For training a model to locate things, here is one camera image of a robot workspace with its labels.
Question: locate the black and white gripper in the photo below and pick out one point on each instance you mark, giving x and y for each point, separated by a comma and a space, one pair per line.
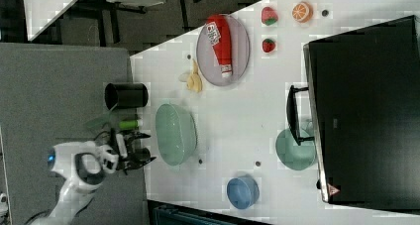
130, 156

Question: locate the green plastic strainer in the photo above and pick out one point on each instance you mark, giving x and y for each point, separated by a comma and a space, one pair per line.
176, 134

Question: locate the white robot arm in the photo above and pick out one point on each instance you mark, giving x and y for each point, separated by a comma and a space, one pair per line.
84, 166

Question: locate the green marker pen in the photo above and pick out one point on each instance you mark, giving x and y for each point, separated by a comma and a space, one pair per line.
130, 124

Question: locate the black cylindrical cup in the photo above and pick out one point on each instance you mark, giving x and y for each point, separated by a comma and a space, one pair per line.
125, 95

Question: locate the yellow peeled toy banana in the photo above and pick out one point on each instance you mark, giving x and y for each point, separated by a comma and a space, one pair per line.
192, 78

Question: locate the blue plastic bowl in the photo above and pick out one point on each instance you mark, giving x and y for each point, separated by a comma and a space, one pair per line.
243, 192

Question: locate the grey round plate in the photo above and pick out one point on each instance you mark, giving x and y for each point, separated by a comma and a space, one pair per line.
208, 63

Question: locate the red ketchup bottle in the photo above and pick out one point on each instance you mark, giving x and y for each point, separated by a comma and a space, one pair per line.
218, 34

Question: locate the green plastic mug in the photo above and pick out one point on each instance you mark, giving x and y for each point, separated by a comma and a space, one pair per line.
293, 155

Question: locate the red toy strawberry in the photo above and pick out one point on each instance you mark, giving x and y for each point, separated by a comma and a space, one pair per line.
268, 45

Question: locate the pink toy peach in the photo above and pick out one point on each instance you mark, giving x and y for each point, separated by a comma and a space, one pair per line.
269, 16

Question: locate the orange slice toy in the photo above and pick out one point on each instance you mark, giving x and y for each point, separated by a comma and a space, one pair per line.
302, 12

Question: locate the black toaster oven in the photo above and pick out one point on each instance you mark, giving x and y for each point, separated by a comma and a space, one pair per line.
364, 93

